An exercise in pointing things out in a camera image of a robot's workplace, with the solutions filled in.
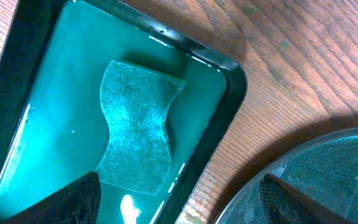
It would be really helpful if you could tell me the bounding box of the rectangular green water tray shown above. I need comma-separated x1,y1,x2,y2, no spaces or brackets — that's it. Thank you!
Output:
0,1,247,223

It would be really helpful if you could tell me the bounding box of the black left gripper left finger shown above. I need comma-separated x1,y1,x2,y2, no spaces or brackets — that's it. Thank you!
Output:
3,172,101,224

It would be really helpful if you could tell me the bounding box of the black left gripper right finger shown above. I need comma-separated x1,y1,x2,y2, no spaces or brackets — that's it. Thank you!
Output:
259,174,352,224

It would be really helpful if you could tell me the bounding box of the round black serving tray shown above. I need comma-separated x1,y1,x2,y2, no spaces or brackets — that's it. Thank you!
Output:
215,128,358,223

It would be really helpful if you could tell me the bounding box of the green scrub sponge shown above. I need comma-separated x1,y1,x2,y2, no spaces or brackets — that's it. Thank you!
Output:
96,61,185,195

